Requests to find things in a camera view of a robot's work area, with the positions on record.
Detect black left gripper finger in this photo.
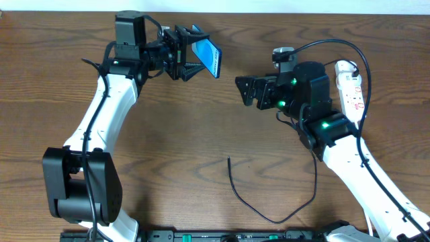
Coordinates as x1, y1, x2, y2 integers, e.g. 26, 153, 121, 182
181, 63, 206, 81
183, 26, 210, 44

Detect blue Galaxy smartphone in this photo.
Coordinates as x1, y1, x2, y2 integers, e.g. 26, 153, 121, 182
191, 38, 222, 79

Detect black USB charging cable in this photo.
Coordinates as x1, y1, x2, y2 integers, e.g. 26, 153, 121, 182
226, 112, 318, 225

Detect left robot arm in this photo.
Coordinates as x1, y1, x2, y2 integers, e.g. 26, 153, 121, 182
42, 11, 210, 241

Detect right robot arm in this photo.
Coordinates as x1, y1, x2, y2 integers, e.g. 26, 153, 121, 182
235, 59, 429, 241

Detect white USB charger plug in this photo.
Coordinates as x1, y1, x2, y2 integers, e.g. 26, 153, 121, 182
336, 73, 362, 90

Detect white power strip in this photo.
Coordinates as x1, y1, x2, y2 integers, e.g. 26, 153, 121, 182
335, 60, 365, 124

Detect black left camera cable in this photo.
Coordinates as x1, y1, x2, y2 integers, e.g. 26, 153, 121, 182
81, 14, 164, 242

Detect black camera cable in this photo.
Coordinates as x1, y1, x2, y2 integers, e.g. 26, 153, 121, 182
272, 38, 430, 240
81, 14, 164, 242

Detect white power strip cord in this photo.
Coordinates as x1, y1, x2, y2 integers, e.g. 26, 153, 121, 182
355, 121, 374, 236

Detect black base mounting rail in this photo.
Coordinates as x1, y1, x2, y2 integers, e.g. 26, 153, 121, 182
60, 229, 323, 242

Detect black right camera cable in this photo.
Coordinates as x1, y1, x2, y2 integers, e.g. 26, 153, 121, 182
272, 38, 430, 240

